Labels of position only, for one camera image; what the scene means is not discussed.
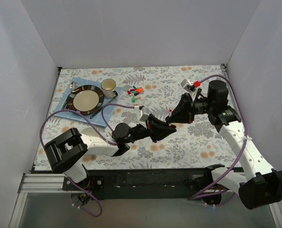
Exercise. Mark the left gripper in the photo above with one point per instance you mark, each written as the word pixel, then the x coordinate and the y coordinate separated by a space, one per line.
pixel 149 127

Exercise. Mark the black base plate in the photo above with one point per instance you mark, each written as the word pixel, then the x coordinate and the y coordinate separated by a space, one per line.
pixel 143 183

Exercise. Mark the orange highlighter cap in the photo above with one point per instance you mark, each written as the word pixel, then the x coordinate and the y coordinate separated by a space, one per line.
pixel 139 90

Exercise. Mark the black rimmed dinner plate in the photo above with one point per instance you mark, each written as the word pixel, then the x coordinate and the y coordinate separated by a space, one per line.
pixel 86 99

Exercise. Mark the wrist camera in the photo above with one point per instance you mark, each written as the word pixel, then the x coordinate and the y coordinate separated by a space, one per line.
pixel 143 115
pixel 193 88

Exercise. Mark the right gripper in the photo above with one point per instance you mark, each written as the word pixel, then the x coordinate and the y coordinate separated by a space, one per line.
pixel 191 109

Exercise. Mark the steel spoon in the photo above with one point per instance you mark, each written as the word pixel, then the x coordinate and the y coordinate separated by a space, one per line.
pixel 72 87

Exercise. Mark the cream enamel mug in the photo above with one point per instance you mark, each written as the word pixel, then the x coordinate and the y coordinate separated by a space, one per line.
pixel 108 87

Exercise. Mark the aluminium frame rail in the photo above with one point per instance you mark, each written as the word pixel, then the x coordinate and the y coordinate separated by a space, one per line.
pixel 131 199

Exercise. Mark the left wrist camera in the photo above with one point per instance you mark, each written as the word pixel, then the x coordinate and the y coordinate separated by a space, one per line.
pixel 143 115

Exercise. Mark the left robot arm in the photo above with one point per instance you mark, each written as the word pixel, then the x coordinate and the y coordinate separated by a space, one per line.
pixel 65 152

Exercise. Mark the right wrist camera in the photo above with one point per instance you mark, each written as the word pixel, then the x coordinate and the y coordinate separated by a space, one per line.
pixel 193 88

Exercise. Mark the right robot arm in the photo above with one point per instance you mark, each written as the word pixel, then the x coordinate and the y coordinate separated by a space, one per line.
pixel 261 183

